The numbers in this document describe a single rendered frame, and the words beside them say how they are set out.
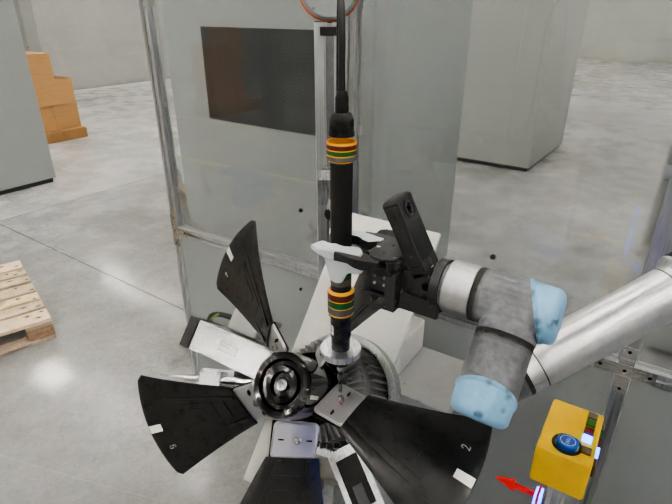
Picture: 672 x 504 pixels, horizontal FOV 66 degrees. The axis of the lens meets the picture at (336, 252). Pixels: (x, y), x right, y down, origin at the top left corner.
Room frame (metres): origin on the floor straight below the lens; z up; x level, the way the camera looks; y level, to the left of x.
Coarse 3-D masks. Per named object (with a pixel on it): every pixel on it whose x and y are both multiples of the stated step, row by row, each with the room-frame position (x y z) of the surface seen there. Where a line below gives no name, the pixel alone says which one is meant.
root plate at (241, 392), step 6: (246, 384) 0.78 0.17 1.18; (252, 384) 0.78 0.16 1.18; (234, 390) 0.79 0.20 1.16; (240, 390) 0.78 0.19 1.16; (246, 390) 0.78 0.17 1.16; (252, 390) 0.78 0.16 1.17; (240, 396) 0.79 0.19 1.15; (246, 396) 0.78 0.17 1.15; (252, 396) 0.78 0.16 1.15; (246, 402) 0.78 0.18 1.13; (252, 402) 0.78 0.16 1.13; (246, 408) 0.78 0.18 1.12; (252, 408) 0.78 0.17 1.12; (258, 408) 0.78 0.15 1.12; (252, 414) 0.79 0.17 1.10; (258, 414) 0.78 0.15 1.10
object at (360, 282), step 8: (384, 232) 0.95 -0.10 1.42; (392, 232) 0.93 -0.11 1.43; (360, 280) 0.90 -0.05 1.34; (360, 288) 0.87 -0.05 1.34; (360, 296) 0.83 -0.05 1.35; (360, 304) 0.81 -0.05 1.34; (368, 304) 0.80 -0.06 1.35; (384, 304) 0.77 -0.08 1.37; (360, 312) 0.79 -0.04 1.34; (368, 312) 0.78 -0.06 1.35; (352, 320) 0.79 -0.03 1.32; (360, 320) 0.77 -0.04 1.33; (352, 328) 0.77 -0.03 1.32
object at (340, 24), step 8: (344, 0) 0.75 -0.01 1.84; (344, 8) 0.74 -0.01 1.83; (344, 16) 0.73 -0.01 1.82; (336, 24) 0.80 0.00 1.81; (344, 24) 0.73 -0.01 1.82; (336, 32) 0.80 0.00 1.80; (344, 32) 0.72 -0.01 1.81; (336, 40) 0.80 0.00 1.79; (344, 40) 0.72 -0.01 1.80; (336, 48) 0.80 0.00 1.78; (344, 48) 0.72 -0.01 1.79; (336, 56) 0.80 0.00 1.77; (344, 56) 0.72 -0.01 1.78; (336, 64) 0.81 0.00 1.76; (344, 64) 0.72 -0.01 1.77; (336, 72) 0.81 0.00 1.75; (344, 72) 0.72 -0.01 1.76; (336, 80) 0.81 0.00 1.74; (344, 80) 0.72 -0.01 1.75; (336, 88) 0.81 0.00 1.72; (344, 88) 0.72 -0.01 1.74; (328, 208) 1.19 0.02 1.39
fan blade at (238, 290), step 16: (240, 240) 1.00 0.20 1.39; (256, 240) 0.96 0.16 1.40; (224, 256) 1.04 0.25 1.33; (240, 256) 0.98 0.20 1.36; (256, 256) 0.94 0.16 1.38; (240, 272) 0.97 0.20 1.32; (256, 272) 0.92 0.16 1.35; (224, 288) 1.02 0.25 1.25; (240, 288) 0.97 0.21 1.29; (256, 288) 0.91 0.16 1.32; (240, 304) 0.97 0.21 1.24; (256, 304) 0.90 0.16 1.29; (256, 320) 0.90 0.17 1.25; (272, 320) 0.85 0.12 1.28
